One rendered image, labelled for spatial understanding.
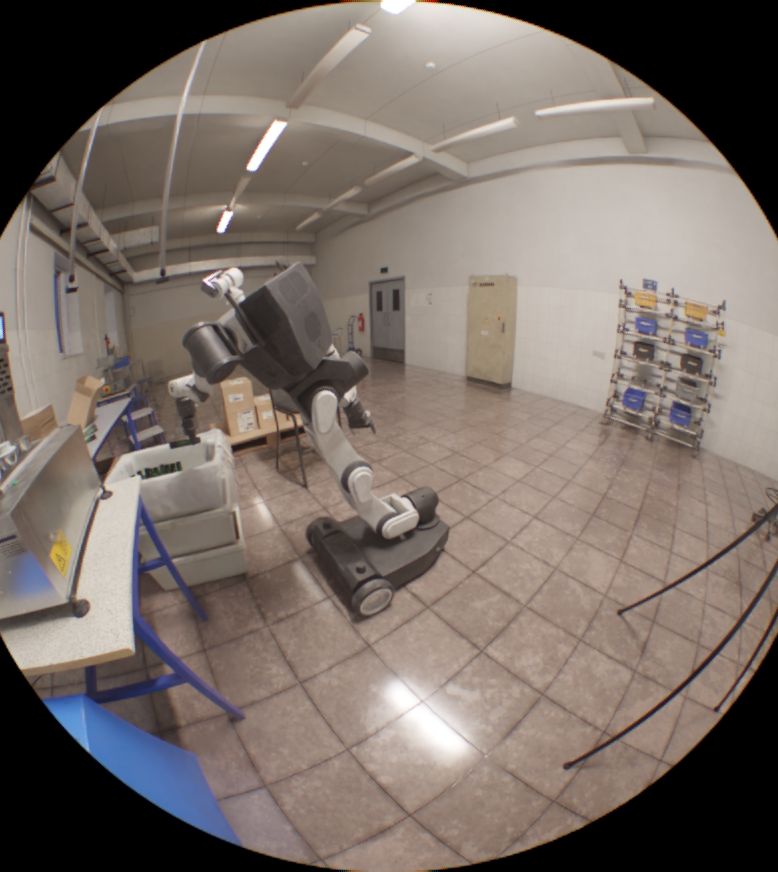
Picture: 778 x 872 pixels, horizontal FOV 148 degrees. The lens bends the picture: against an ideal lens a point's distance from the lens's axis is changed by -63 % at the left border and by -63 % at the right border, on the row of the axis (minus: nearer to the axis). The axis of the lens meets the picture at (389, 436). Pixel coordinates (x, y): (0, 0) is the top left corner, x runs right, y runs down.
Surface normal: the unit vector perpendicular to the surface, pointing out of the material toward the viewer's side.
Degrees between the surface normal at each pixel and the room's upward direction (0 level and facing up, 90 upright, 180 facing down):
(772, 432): 90
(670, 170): 90
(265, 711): 0
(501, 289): 90
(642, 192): 90
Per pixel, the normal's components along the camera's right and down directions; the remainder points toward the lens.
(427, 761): -0.01, -0.92
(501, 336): -0.79, 0.25
